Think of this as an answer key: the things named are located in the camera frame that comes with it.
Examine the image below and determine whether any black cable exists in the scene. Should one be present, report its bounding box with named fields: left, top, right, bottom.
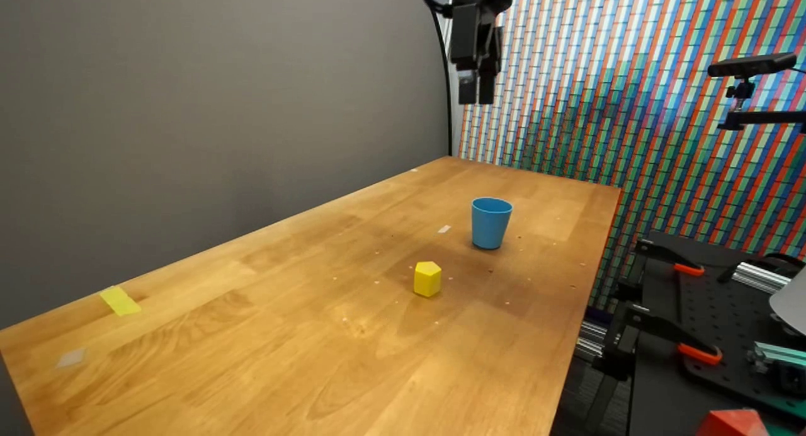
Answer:
left=414, top=0, right=455, bottom=158

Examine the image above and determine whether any teal metal bracket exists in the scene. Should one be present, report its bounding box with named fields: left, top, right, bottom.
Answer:
left=749, top=341, right=806, bottom=369

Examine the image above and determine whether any red block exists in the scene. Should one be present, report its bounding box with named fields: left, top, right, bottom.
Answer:
left=695, top=409, right=771, bottom=436

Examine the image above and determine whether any clear tape piece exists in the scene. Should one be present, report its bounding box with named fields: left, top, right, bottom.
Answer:
left=55, top=347, right=87, bottom=369

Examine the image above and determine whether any multicoloured striped backdrop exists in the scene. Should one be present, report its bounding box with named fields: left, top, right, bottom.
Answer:
left=451, top=0, right=806, bottom=312

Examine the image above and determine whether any yellow tape strip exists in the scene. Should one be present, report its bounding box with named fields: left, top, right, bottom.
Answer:
left=99, top=285, right=143, bottom=318

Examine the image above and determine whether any camera on mount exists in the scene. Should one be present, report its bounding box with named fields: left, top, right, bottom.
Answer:
left=707, top=52, right=806, bottom=135

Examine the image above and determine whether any yellow block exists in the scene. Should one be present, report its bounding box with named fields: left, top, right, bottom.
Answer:
left=413, top=261, right=443, bottom=299

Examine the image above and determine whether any black clamp with orange grip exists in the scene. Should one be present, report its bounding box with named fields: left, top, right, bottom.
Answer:
left=614, top=302, right=724, bottom=367
left=632, top=239, right=707, bottom=278

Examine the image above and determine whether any blue plastic cup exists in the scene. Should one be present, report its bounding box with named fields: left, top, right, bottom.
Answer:
left=471, top=197, right=514, bottom=251

